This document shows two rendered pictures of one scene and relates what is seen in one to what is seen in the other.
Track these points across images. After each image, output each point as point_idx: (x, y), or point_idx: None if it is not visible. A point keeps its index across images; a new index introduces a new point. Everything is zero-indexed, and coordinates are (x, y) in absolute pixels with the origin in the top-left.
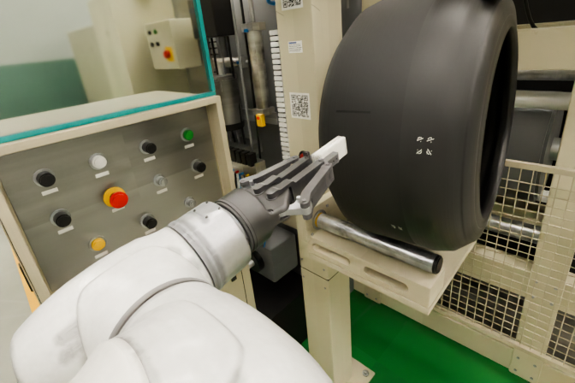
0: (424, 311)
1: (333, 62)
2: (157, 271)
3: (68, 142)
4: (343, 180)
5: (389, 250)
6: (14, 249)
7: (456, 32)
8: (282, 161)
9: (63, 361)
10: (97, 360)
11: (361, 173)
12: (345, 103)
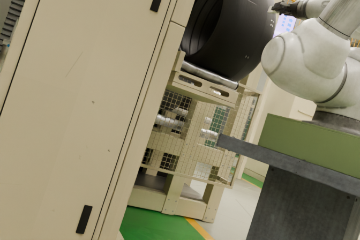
0: (233, 106)
1: None
2: None
3: None
4: (242, 29)
5: (221, 77)
6: None
7: None
8: (276, 2)
9: None
10: None
11: (251, 28)
12: None
